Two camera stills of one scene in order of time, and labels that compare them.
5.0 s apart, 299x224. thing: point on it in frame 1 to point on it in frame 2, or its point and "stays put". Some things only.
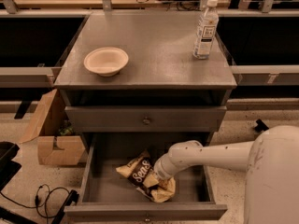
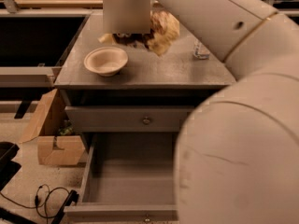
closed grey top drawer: x=145 y=119 stays put
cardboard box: x=49 y=126 stays put
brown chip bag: x=140 y=173 to x=164 y=29
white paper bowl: x=106 y=61 stays put
